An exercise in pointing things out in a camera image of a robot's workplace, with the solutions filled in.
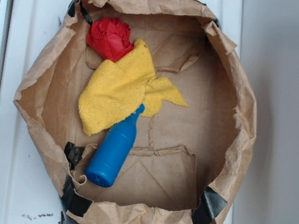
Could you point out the blue plastic bottle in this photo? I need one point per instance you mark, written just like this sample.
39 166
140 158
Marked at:
113 151

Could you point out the yellow microfiber cloth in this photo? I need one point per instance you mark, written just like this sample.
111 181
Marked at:
117 89

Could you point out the brown paper bag bin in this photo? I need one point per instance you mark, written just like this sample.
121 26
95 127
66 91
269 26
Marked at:
187 164

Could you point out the red crumpled paper ball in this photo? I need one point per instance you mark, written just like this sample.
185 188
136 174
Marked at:
110 38

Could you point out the white plastic tray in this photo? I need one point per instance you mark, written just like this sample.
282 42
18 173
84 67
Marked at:
27 195

